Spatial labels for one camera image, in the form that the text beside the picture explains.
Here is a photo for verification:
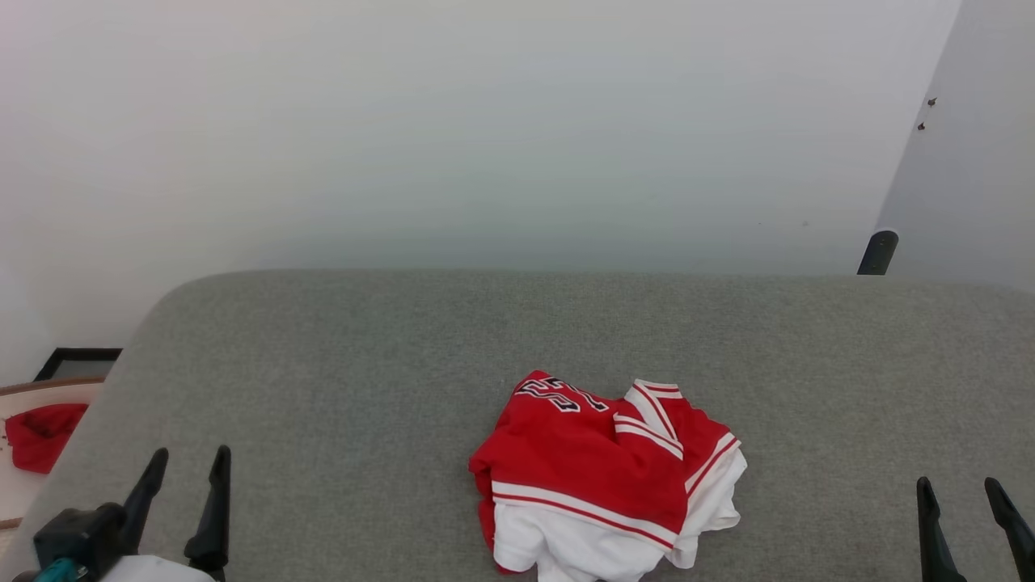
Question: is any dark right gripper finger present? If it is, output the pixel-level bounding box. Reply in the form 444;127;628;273
915;476;969;582
983;476;1035;582

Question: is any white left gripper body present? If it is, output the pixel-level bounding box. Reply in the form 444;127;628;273
99;555;218;582

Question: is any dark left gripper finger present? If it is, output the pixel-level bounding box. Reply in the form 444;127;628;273
120;447;170;559
184;445;232;580

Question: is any red white basketball jersey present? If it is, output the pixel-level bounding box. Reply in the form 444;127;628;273
468;370;748;582

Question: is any crumpled red cloth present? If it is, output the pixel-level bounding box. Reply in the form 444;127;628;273
4;403;90;475

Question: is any black slanted pole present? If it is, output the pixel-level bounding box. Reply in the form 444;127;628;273
856;230;900;276

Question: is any teal cable connector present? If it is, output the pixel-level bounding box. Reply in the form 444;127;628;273
31;558;90;582

